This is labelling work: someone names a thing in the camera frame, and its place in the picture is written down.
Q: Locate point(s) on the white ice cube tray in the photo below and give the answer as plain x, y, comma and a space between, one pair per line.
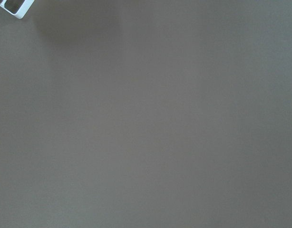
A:
17, 8

